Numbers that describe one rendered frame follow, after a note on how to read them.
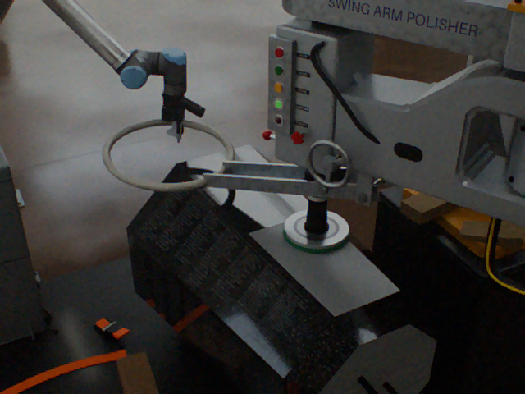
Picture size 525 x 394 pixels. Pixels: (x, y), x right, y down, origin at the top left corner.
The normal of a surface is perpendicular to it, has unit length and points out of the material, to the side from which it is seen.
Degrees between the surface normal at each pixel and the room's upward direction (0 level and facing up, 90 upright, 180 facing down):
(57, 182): 0
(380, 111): 90
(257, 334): 45
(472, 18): 90
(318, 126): 90
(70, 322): 0
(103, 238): 0
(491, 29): 90
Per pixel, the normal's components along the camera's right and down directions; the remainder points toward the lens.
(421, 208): 0.00, -0.84
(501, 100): -0.59, 0.44
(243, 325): -0.60, -0.40
